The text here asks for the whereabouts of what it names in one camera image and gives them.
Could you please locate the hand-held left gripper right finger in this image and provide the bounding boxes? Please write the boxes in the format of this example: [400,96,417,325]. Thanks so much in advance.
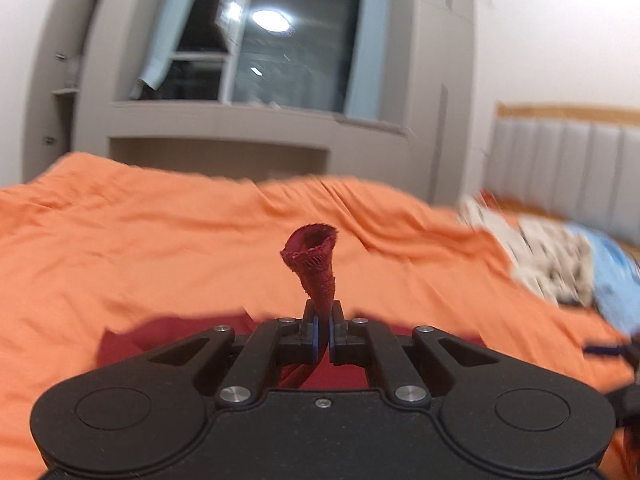
[329,300,502,405]

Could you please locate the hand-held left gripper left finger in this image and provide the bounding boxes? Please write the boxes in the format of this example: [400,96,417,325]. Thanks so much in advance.
[147,301,322,407]

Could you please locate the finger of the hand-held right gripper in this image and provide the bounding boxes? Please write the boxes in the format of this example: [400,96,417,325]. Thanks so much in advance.
[582,342,636,359]

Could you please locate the dark red garment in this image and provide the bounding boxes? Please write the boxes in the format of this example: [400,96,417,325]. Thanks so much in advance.
[97,222,489,392]

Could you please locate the beige crumpled clothes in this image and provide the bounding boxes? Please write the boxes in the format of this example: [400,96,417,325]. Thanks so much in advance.
[456,194,597,307]

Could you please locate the light blue cloth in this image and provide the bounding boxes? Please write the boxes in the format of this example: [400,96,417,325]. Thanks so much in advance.
[564,224,640,333]

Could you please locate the grey padded headboard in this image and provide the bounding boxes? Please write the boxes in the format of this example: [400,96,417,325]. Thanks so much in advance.
[481,102,640,247]

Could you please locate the orange bed blanket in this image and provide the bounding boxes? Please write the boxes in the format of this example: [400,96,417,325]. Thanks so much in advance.
[0,152,640,480]

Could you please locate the grey built-in cabinet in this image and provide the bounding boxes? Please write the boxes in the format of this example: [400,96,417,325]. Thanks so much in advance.
[22,0,477,202]

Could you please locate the window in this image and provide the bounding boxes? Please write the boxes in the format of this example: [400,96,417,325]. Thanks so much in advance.
[167,0,362,116]

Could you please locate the light blue curtain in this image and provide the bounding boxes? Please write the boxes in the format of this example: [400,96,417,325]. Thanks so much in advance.
[129,0,207,102]
[344,0,395,122]

